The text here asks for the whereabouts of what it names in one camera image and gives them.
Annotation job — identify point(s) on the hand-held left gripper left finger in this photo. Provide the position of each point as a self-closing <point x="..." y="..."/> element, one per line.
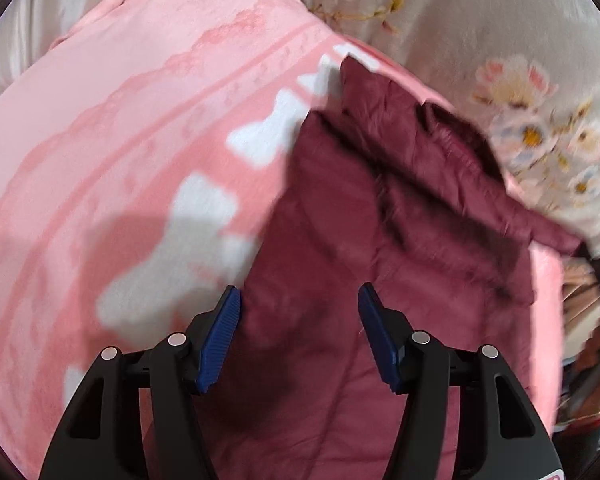
<point x="220" y="340"/>

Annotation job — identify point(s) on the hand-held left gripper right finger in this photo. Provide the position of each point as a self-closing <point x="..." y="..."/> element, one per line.
<point x="377" y="340"/>

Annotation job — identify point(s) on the maroon padded jacket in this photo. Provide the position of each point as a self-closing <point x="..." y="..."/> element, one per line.
<point x="380" y="260"/>

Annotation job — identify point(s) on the pink blanket with white bows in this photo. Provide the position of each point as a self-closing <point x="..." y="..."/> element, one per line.
<point x="105" y="160"/>

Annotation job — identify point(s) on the grey floral bed quilt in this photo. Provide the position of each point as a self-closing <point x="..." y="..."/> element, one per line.
<point x="455" y="20"/>

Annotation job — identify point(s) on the pale grey satin cloth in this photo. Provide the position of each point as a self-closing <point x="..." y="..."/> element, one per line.
<point x="30" y="25"/>

